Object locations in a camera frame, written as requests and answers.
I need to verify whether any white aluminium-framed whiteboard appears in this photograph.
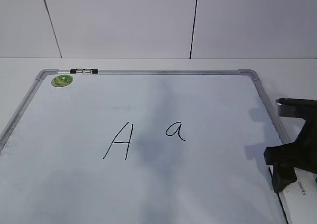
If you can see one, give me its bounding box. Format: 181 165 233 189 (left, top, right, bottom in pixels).
0 70 281 224

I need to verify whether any white rectangular board eraser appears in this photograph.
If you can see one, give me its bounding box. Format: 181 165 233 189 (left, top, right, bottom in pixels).
272 168 317 224

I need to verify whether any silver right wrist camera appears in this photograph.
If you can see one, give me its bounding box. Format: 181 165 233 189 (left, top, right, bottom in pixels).
275 98 310 118

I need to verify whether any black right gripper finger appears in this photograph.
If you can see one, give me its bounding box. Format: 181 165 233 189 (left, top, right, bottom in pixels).
272 163 297 193

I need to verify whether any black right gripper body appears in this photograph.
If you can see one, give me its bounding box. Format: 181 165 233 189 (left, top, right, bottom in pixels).
264 100 317 171

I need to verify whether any green round magnet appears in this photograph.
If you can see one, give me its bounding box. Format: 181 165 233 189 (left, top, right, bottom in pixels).
51 75 73 87

